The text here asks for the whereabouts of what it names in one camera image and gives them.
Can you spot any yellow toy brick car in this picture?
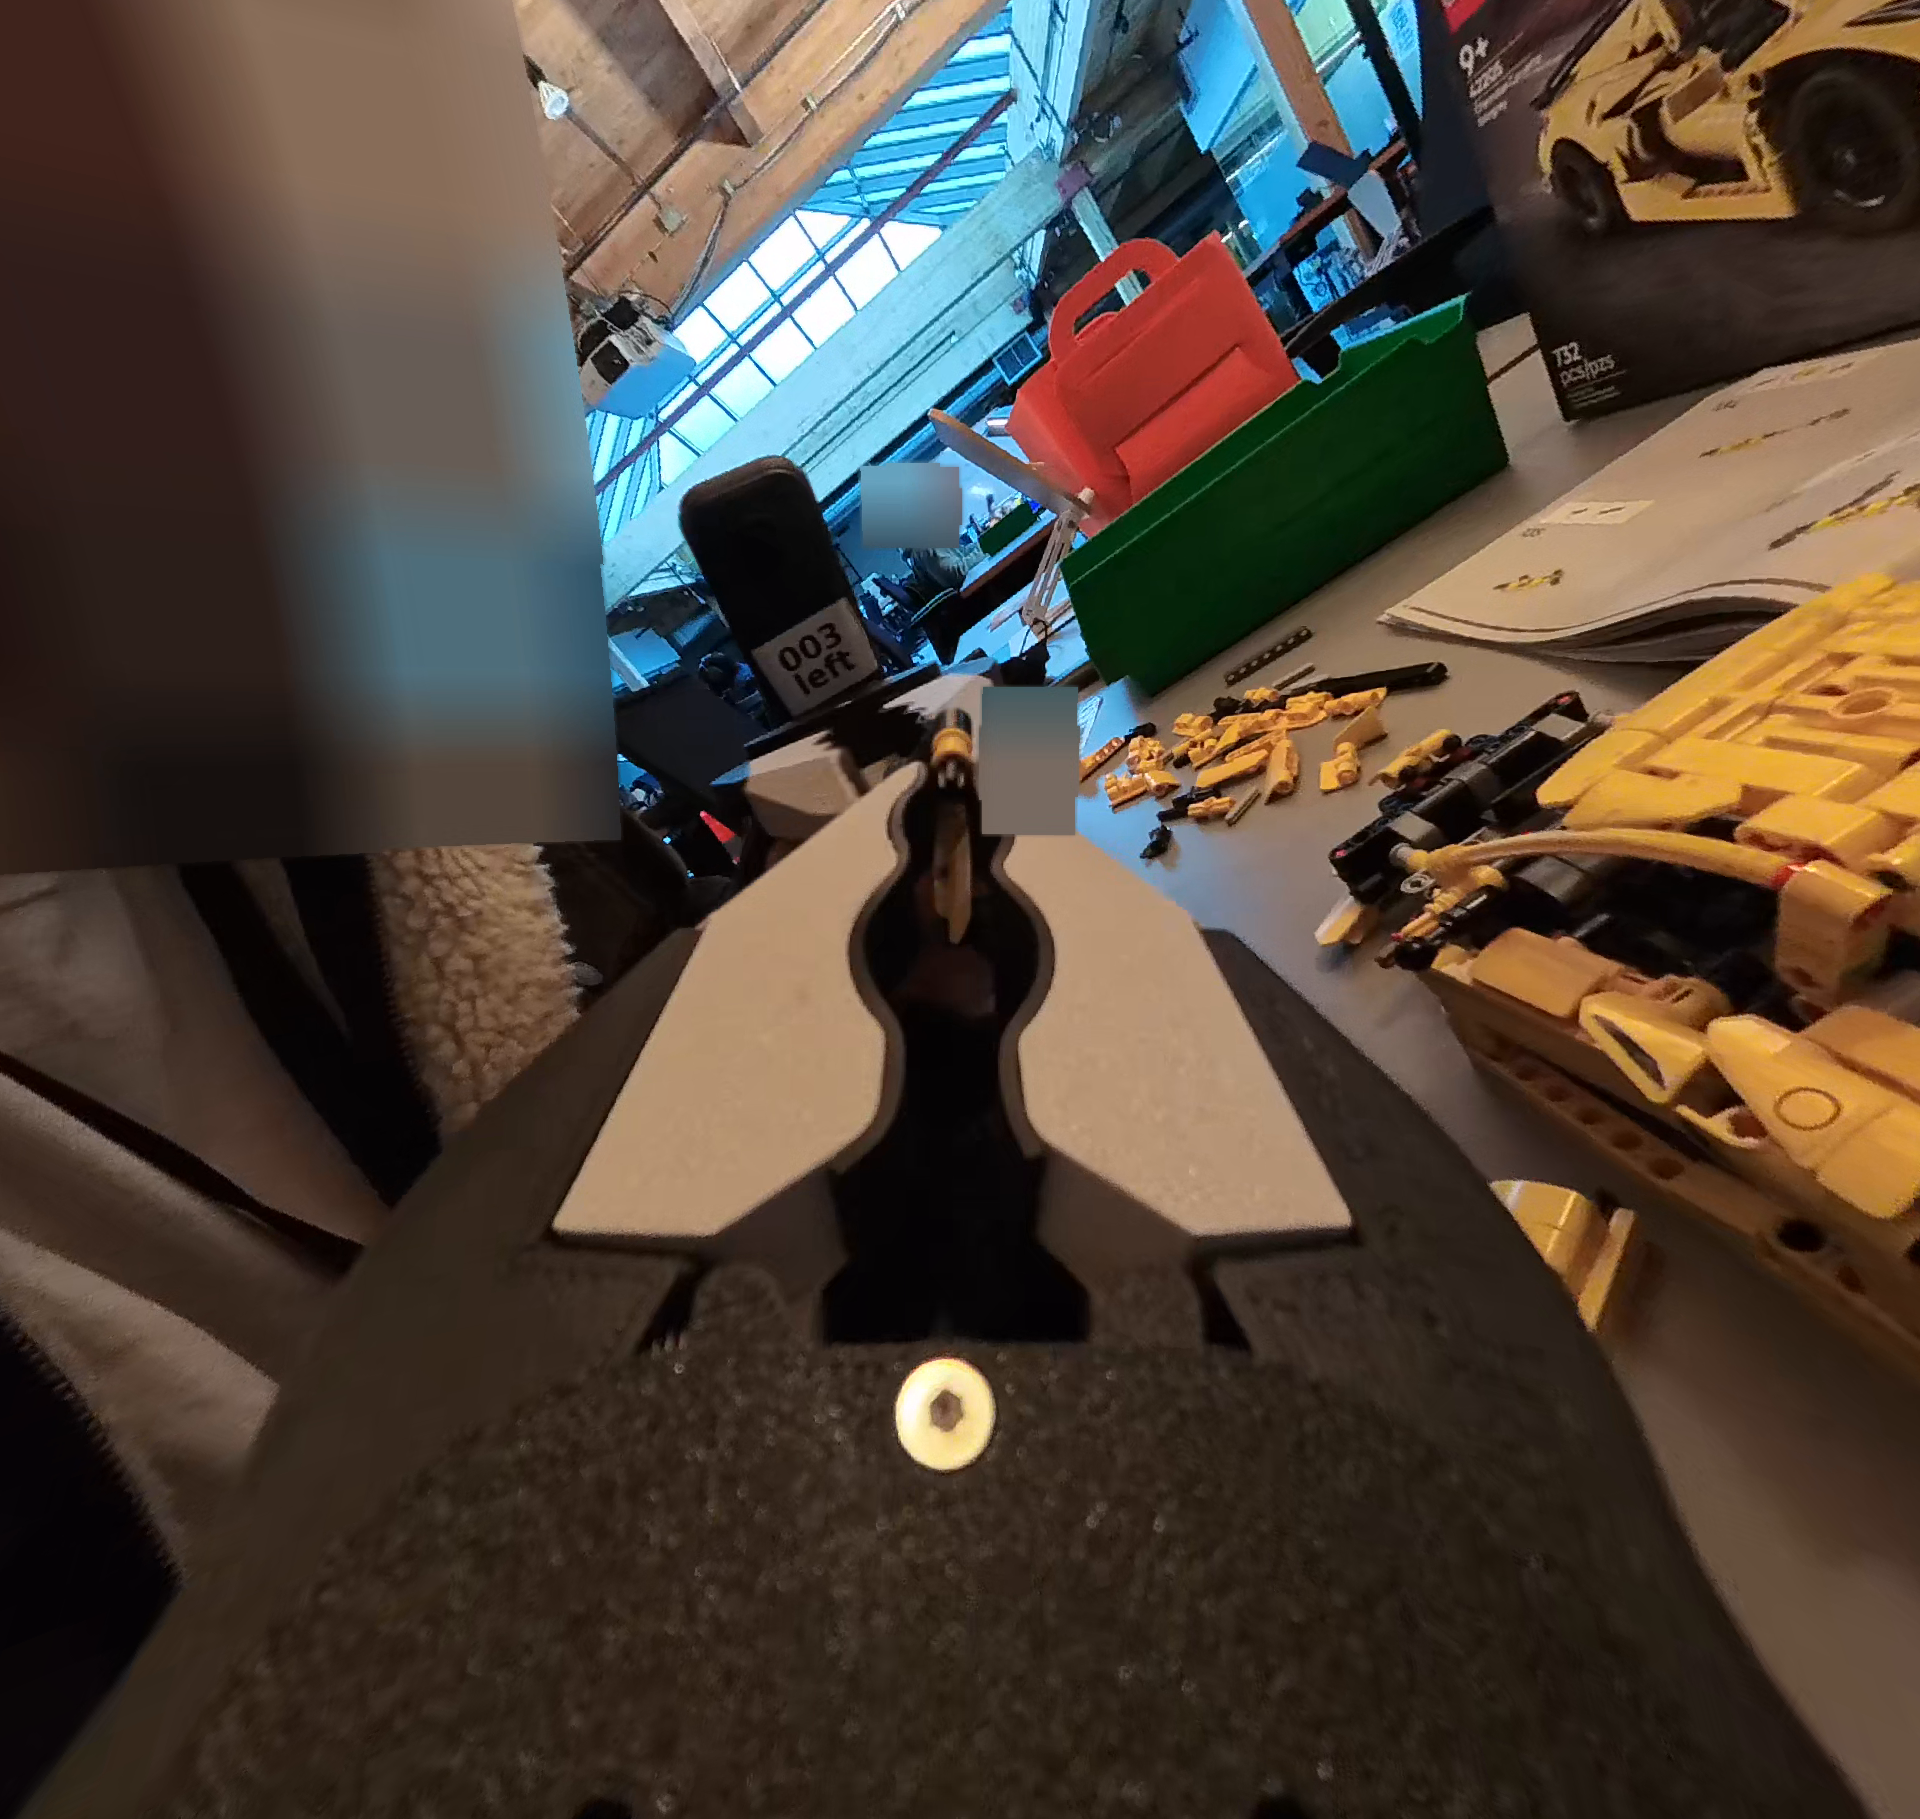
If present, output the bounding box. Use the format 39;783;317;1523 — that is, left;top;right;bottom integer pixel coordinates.
1312;573;1920;1377

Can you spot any orange plastic carry case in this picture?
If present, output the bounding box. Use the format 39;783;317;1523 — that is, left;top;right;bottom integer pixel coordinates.
1005;233;1304;527

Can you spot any ceiling projector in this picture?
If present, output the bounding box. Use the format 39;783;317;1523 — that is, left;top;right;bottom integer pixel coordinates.
575;303;710;419

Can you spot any toy car set box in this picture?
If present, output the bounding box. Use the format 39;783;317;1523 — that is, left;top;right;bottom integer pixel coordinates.
1409;0;1920;430

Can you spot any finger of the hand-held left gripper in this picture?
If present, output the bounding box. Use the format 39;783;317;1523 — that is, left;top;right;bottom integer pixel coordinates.
740;739;907;842

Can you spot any open instruction booklet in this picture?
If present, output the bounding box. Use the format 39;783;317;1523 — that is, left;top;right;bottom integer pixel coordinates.
1377;336;1920;670

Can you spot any long black brick beam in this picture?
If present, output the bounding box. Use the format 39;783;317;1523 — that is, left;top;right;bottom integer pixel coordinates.
1292;657;1454;709

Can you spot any yellow curved brick piece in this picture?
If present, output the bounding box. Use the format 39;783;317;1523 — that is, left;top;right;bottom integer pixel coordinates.
1489;1172;1649;1338

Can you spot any green plastic bin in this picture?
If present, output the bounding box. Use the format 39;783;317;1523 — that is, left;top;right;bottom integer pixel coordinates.
1063;297;1513;701

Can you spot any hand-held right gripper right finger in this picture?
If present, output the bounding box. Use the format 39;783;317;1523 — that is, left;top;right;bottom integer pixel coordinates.
956;766;1355;1341

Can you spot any grey desk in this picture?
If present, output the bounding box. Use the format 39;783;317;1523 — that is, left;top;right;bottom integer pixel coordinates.
1021;322;1920;1819

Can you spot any dark sherpa-lined jacket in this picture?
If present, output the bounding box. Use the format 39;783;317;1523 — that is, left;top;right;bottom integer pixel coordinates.
0;842;698;1731

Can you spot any thin yellow brick piece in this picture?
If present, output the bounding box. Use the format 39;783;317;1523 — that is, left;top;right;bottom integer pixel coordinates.
923;702;985;952

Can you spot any pile of yellow brick pieces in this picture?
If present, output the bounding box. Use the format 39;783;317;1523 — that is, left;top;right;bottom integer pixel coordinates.
1078;662;1462;834

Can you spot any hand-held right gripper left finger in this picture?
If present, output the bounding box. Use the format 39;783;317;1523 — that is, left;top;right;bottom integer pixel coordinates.
553;766;949;1341

